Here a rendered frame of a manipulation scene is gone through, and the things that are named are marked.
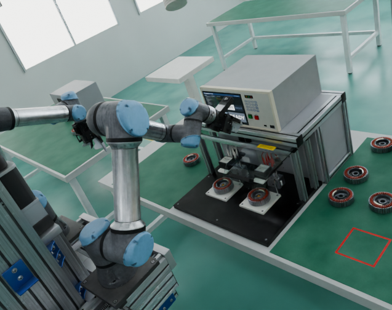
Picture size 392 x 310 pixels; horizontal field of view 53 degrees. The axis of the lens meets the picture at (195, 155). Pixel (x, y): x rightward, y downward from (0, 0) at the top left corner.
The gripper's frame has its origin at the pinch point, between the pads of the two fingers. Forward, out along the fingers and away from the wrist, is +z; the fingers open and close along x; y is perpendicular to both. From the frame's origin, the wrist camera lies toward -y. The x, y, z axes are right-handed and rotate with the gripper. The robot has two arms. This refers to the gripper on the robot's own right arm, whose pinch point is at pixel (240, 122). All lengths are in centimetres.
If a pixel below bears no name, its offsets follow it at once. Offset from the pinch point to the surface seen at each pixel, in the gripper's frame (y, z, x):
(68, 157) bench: 47, 16, -181
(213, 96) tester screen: -11.0, -0.6, -21.0
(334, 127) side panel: -10.8, 40.7, 24.3
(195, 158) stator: 21, 36, -58
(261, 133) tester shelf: 2.0, 8.7, 6.5
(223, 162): 19.6, 18.6, -20.4
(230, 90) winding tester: -13.7, -3.6, -7.9
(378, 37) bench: -183, 335, -103
